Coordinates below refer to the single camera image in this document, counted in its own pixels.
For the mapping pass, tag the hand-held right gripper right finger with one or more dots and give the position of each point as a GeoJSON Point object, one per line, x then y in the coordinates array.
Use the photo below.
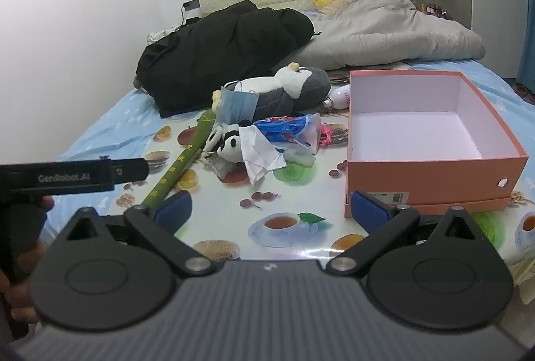
{"type": "Point", "coordinates": [368, 210]}

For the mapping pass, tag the blue plastic packet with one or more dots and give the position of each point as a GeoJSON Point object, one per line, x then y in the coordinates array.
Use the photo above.
{"type": "Point", "coordinates": [284, 127]}

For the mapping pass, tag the grey duvet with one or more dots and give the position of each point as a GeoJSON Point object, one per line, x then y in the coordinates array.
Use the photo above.
{"type": "Point", "coordinates": [397, 35]}

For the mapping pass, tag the small panda plush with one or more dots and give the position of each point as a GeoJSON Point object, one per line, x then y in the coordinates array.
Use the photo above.
{"type": "Point", "coordinates": [230, 143]}

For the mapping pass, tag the grey fuzzy cloth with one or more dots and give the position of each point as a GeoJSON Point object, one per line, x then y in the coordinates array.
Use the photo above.
{"type": "Point", "coordinates": [221, 169]}

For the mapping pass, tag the grey white penguin plush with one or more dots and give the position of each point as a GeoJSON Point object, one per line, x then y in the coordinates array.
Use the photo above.
{"type": "Point", "coordinates": [271, 100]}

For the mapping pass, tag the pink cardboard box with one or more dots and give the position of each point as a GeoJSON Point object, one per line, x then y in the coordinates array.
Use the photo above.
{"type": "Point", "coordinates": [418, 181]}

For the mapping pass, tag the clear plastic bag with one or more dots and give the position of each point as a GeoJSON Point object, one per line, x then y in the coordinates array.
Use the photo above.
{"type": "Point", "coordinates": [299, 157]}

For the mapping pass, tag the green plush stick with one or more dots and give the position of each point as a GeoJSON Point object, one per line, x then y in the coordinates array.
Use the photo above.
{"type": "Point", "coordinates": [175, 169]}

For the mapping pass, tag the white tissue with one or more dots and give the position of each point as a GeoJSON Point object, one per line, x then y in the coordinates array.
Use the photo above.
{"type": "Point", "coordinates": [261, 158]}

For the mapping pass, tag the black jacket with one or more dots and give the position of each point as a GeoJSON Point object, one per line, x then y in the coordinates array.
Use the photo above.
{"type": "Point", "coordinates": [209, 52]}

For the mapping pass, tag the blue face mask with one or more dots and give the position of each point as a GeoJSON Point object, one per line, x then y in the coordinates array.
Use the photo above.
{"type": "Point", "coordinates": [238, 106]}

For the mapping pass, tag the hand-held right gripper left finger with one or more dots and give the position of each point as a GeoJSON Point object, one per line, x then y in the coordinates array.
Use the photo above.
{"type": "Point", "coordinates": [177, 208]}

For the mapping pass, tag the fruit printed tablecloth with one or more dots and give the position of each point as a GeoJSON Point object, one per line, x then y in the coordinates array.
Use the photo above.
{"type": "Point", "coordinates": [292, 194]}

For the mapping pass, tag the light blue bedsheet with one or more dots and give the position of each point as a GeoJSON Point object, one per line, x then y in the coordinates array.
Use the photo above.
{"type": "Point", "coordinates": [117, 118]}

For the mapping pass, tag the colourful feather bird toy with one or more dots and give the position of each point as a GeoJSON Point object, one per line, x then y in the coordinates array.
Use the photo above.
{"type": "Point", "coordinates": [328, 134]}

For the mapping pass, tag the blue curtain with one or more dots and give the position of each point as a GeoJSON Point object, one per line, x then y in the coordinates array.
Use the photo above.
{"type": "Point", "coordinates": [527, 31]}

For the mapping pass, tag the row of small colourful bottles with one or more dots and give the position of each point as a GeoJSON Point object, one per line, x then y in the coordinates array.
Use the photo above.
{"type": "Point", "coordinates": [432, 10]}

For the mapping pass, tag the white cloth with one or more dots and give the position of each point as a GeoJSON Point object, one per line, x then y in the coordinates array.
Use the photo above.
{"type": "Point", "coordinates": [161, 34]}

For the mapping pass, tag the white spray bottle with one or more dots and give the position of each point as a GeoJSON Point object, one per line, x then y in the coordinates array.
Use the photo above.
{"type": "Point", "coordinates": [338, 97]}

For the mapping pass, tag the person's left hand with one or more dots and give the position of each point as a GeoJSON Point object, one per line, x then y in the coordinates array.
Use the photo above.
{"type": "Point", "coordinates": [16, 298]}

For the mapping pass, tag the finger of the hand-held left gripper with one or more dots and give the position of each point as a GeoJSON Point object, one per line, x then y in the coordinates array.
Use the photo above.
{"type": "Point", "coordinates": [131, 169]}

